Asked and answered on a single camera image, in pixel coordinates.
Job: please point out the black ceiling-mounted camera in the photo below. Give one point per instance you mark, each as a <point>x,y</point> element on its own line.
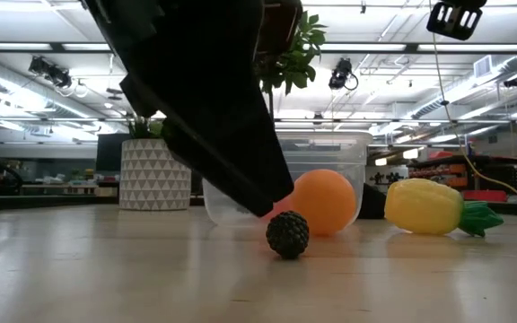
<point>52,72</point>
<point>341,72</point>

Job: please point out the small leafy green tree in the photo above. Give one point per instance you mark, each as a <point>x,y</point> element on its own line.
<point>301,63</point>

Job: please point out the yellow toy pineapple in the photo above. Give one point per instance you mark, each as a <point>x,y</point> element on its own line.
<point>422,206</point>

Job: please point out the dark toy blackberry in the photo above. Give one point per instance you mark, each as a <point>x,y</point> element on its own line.
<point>287,235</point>

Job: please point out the clear plastic tupperware container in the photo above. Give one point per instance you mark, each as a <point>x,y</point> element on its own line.
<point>330,152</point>

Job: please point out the orange toy orange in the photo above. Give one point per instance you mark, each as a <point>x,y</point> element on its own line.
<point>326,202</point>

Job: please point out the black storage rack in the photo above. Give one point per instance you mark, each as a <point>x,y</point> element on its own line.
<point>510,175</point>

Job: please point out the black monitor screen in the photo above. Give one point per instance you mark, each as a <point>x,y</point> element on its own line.
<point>110,152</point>

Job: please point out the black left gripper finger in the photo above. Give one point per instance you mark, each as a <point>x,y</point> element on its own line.
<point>222,179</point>
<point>222,134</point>

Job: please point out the red storage bin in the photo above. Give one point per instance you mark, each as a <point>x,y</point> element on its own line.
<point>485,195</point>

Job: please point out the black soft bag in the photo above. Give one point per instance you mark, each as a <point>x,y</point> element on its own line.
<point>371,204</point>

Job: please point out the green succulent plant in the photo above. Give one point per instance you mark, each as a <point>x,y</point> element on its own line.
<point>144,130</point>

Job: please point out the triangle-patterned planter pot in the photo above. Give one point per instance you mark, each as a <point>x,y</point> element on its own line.
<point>151,179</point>

